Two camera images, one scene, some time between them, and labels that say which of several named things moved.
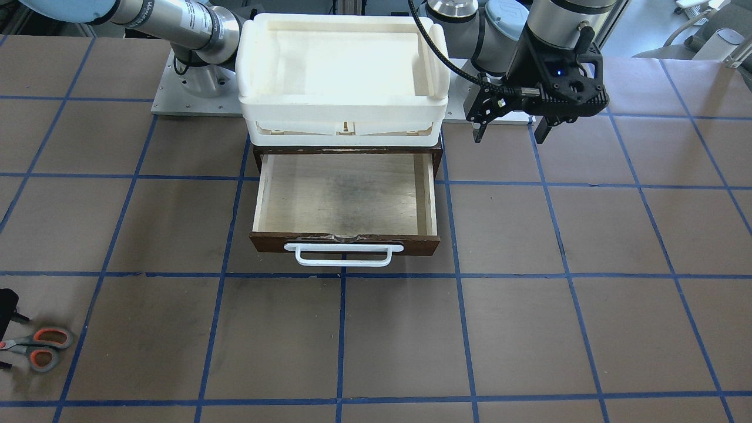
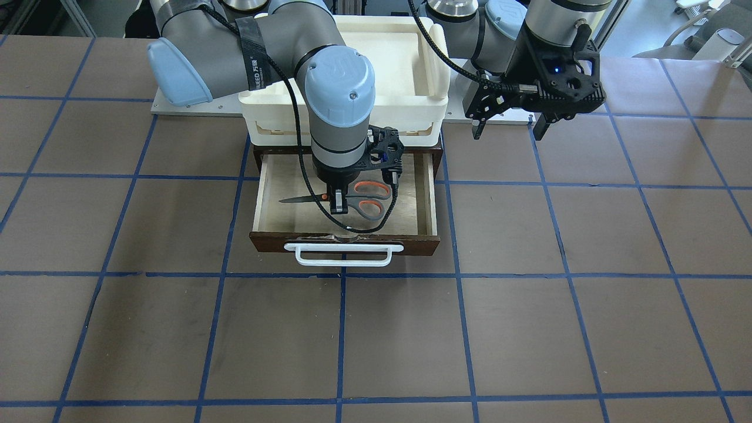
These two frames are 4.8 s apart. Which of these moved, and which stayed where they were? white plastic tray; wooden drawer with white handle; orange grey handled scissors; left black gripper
Moved: orange grey handled scissors
Stayed: wooden drawer with white handle; left black gripper; white plastic tray
